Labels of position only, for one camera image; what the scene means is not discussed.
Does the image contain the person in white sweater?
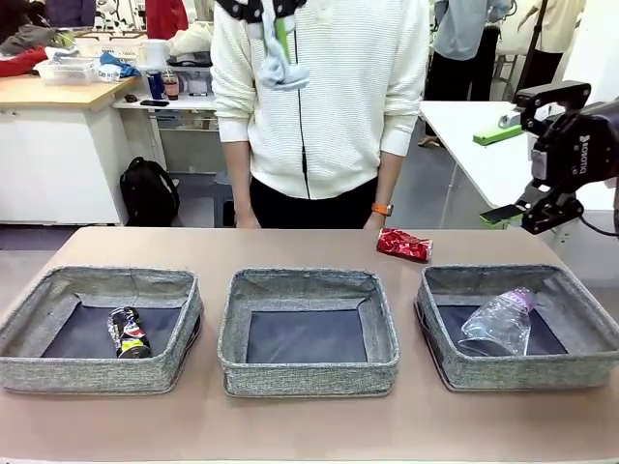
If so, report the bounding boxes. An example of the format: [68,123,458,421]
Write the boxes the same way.
[211,0,431,231]

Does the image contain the white plastic bag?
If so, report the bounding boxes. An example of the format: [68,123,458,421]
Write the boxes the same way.
[168,21,214,58]

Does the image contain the white cylindrical container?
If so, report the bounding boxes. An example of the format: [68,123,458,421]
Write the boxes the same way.
[143,39,170,69]

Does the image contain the person's left forearm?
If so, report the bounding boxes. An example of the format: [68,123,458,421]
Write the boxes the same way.
[374,149,405,207]

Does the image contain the black tripod pole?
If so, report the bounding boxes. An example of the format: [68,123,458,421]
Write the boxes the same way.
[524,0,550,93]

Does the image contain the person in cream jacket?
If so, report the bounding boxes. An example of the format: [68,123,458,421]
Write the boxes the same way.
[516,0,589,98]

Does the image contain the person in red top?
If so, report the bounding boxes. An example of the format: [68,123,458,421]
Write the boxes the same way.
[144,0,189,41]

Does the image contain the thin black cord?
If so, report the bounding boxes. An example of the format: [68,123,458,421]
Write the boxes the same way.
[296,89,311,200]

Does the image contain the person in purple top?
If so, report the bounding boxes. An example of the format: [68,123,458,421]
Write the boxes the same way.
[45,0,98,28]

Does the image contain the clear plastic cup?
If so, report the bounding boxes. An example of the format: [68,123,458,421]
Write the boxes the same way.
[457,289,533,358]

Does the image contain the blue bottle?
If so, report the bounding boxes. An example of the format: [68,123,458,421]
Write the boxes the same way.
[146,69,165,102]

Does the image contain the person's right forearm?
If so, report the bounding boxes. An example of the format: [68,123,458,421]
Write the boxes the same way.
[222,139,260,221]

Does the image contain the crushed red drink can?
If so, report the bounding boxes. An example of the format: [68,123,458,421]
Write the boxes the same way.
[375,227,435,264]

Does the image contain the white desk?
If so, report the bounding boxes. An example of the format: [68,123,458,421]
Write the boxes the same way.
[111,94,223,175]

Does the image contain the red cloth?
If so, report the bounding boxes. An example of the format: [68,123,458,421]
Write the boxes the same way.
[0,46,49,78]

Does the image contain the cola bottle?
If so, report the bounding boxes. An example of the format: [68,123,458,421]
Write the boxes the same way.
[162,69,181,102]

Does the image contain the dark grey cloth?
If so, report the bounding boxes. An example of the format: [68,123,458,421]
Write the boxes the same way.
[0,23,62,57]

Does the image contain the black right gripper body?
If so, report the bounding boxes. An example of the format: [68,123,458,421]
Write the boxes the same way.
[531,99,619,192]

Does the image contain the person in light blue shirt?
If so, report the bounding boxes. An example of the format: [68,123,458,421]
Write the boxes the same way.
[425,0,512,102]

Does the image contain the clear plastic water bottle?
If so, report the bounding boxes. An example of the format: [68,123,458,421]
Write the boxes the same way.
[500,285,539,315]

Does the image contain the black backpack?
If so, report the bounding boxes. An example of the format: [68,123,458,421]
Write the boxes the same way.
[119,156,181,228]

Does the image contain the white counter with wooden top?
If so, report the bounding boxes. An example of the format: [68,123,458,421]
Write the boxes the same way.
[0,74,141,227]

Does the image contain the grey fabric basket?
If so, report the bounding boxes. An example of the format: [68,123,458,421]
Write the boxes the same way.
[414,263,619,392]
[217,268,401,399]
[0,265,204,396]

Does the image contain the blue cloth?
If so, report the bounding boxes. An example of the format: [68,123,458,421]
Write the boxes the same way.
[99,52,141,81]

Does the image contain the crushed dark Pepsi can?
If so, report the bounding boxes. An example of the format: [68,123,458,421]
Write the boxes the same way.
[105,305,152,360]

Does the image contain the white plastic crate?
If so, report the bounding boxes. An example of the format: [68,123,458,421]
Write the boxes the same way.
[34,57,101,87]

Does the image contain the white box with brown rim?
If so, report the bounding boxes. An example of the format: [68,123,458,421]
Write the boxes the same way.
[74,31,149,64]

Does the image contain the white table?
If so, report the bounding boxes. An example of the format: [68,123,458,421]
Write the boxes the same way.
[418,100,619,257]

